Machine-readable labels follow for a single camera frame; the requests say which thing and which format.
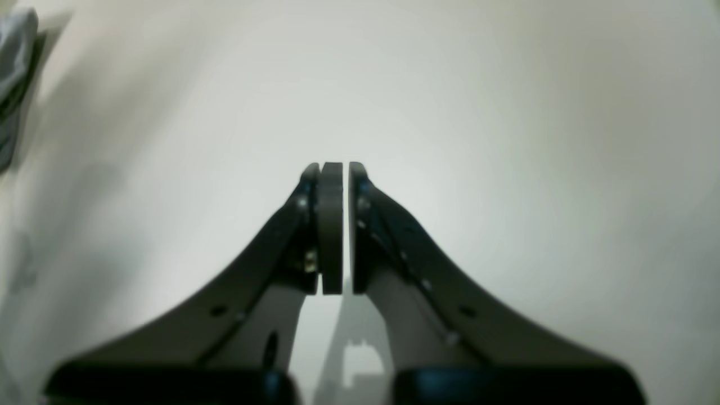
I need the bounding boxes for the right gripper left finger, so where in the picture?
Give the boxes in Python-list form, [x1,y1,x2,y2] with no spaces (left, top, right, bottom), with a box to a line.
[43,163,344,404]

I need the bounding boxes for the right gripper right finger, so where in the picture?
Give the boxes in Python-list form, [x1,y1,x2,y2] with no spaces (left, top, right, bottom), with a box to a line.
[349,162,646,404]

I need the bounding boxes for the grey T-shirt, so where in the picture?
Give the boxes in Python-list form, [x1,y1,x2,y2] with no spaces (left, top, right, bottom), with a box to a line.
[1,8,39,172]

